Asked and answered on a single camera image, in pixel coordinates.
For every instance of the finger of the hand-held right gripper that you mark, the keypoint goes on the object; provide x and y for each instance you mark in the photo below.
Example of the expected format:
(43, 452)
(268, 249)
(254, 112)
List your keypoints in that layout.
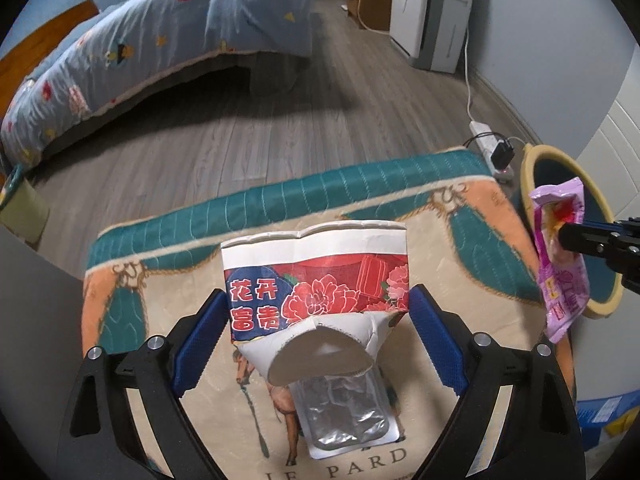
(612, 224)
(580, 240)

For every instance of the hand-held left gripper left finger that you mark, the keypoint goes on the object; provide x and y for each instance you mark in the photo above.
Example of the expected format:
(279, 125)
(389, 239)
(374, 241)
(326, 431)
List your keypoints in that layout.
(200, 345)

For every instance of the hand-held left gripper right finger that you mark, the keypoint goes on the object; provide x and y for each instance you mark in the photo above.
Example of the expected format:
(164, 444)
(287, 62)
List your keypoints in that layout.
(440, 345)

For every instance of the yellow-rimmed teal waste bin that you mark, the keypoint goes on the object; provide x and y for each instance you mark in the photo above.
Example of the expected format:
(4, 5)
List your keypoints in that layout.
(600, 280)

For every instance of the pink snack packet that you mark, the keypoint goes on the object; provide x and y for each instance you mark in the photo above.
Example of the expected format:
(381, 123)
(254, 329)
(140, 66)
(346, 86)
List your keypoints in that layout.
(565, 290)

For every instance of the crushed red-print paper cup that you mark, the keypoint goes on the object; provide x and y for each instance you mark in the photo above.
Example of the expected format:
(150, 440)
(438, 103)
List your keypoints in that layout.
(320, 270)

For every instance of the black charger plug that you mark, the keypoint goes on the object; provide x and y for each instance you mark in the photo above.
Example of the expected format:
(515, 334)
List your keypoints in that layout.
(501, 154)

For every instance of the silver blister pack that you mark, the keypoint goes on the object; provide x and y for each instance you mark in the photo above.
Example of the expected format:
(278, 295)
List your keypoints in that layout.
(345, 420)

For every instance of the white power strip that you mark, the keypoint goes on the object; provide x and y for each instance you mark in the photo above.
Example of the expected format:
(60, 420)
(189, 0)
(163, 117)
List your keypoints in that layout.
(482, 135)

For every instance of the teal and orange printed mat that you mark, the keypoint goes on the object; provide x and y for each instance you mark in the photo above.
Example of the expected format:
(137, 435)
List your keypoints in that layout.
(350, 200)

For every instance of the blue box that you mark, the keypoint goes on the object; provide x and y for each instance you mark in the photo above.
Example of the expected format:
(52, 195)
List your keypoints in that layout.
(600, 420)

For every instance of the beige and teal cloth bag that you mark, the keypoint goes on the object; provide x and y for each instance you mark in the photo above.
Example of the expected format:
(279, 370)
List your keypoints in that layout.
(22, 205)

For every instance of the white and grey air purifier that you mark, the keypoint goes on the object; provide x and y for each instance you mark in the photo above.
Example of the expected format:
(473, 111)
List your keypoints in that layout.
(430, 10)

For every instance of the bed with blue quilt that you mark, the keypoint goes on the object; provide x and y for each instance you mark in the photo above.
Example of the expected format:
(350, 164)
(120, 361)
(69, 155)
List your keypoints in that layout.
(175, 35)

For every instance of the wooden headboard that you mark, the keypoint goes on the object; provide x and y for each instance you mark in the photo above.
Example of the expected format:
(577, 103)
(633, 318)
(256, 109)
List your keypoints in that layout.
(35, 50)

